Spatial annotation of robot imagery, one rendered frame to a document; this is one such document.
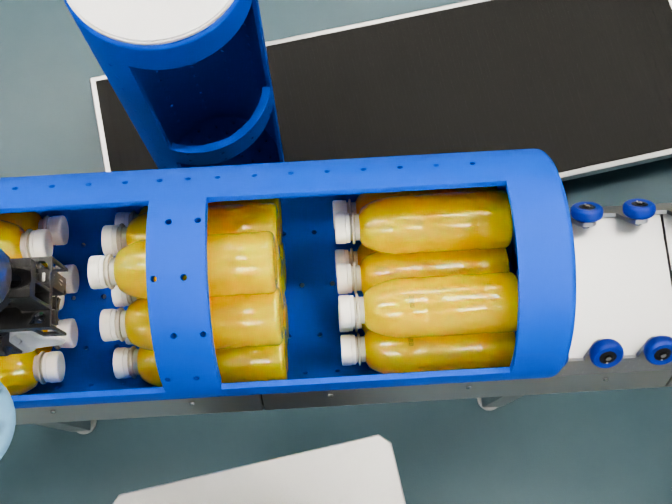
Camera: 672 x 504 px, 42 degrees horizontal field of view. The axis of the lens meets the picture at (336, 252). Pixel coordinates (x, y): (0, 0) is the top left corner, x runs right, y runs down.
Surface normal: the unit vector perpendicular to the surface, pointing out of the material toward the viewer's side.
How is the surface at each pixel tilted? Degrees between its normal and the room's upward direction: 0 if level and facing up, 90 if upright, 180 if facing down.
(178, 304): 23
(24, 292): 1
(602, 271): 0
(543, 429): 0
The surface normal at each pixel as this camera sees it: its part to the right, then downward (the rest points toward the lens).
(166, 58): 0.12, 0.96
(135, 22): 0.00, -0.25
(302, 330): -0.03, -0.57
